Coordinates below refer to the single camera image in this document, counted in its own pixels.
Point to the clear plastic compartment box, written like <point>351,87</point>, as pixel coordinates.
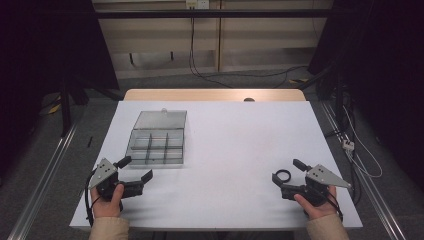
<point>156,146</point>

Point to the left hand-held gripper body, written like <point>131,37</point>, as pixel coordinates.
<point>104,173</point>

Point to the white plug connector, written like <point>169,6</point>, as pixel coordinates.
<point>347,144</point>

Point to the aluminium floor rail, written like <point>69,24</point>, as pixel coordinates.
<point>376,196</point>
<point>43,180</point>

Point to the black metal stand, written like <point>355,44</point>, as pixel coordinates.
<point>66,106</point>
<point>338,96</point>

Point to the white wall socket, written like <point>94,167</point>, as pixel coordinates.
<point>198,3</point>

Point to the person's left hand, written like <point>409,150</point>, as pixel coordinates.
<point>106,206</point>

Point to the person's right hand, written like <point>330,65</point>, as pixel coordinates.
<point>317,209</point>

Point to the black horizontal bar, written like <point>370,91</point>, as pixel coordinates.
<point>213,13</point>

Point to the white table sheet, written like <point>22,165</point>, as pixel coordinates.
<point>233,160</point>

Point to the small black stick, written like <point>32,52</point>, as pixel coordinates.
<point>89,142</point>

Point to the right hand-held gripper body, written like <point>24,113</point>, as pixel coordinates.
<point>324,176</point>

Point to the wooden cabinet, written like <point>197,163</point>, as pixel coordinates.
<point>260,36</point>

